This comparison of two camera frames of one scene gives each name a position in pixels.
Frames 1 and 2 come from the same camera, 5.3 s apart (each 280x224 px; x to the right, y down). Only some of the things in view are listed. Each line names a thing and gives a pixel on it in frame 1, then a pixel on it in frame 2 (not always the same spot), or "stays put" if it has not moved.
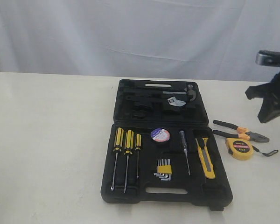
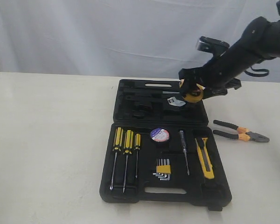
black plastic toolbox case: x=161 y=149 stays put
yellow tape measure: x=240 y=149 to x=194 y=96
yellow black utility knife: x=206 y=158 stays put
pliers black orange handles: x=242 y=134 stays put
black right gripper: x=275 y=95 to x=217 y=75
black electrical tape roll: x=160 y=135 stays put
